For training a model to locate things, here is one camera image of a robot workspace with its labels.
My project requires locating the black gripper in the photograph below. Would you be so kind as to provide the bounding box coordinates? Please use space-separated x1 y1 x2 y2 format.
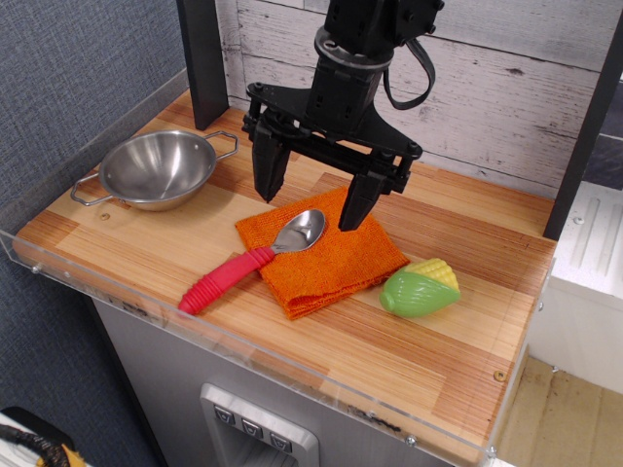
243 58 422 232

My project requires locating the green yellow toy corn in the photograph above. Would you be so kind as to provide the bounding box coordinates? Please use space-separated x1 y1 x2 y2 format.
379 258 461 318

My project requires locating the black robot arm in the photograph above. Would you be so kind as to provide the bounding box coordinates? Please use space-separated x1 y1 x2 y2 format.
243 1 444 232

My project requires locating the orange folded towel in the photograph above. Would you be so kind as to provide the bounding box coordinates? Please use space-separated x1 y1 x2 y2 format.
236 188 409 320

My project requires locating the grey toy fridge cabinet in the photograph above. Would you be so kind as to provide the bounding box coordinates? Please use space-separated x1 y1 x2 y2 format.
94 301 445 466

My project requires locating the silver dispenser panel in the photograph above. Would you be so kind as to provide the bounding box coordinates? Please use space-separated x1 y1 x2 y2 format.
200 383 320 467

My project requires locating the white toy sink unit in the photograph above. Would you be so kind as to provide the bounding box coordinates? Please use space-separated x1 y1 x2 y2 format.
528 182 622 393

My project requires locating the clear acrylic guard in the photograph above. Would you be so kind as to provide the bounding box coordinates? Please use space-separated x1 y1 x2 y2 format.
0 67 556 467

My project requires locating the black yellow object corner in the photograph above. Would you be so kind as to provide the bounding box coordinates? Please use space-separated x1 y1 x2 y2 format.
1 407 88 466

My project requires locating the red handled metal spoon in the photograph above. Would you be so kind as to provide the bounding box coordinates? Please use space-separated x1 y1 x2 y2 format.
177 209 326 315

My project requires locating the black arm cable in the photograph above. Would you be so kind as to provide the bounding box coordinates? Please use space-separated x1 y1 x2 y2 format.
382 36 437 111

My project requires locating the steel bowl with handles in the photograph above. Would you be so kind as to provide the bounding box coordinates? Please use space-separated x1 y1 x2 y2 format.
70 130 238 212

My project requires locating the left black post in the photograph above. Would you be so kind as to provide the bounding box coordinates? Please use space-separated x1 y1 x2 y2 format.
176 0 229 129

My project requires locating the black post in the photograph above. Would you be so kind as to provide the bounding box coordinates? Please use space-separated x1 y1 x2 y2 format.
176 0 229 129
543 16 622 240

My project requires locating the right black post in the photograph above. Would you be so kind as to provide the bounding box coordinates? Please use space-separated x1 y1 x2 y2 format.
543 16 622 240

